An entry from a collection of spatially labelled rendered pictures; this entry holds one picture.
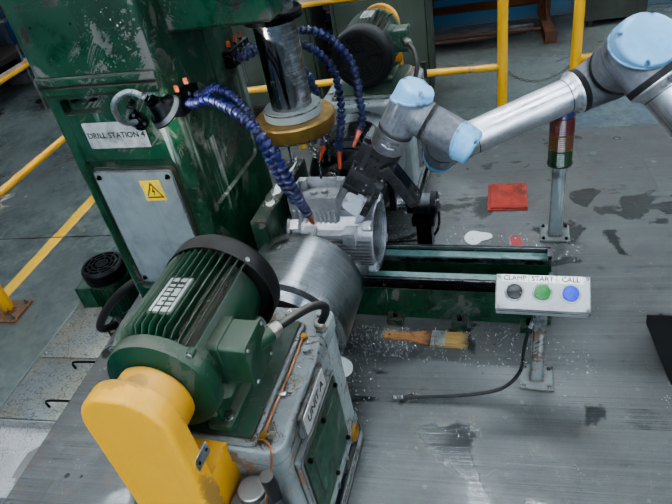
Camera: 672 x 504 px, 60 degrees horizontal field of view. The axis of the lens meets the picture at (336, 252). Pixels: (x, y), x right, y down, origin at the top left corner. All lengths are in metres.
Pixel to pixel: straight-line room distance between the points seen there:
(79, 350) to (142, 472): 1.58
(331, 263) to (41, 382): 1.44
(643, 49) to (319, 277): 0.73
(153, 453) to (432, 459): 0.62
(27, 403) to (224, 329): 1.56
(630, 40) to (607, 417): 0.73
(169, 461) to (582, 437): 0.81
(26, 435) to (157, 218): 1.09
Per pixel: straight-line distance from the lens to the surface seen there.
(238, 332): 0.79
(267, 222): 1.32
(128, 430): 0.77
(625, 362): 1.43
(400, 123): 1.16
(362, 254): 1.36
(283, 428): 0.86
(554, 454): 1.25
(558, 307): 1.16
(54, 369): 2.37
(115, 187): 1.40
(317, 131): 1.26
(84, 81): 1.30
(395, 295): 1.46
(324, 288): 1.11
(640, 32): 1.27
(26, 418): 2.26
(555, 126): 1.57
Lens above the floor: 1.83
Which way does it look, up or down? 36 degrees down
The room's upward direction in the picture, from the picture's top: 12 degrees counter-clockwise
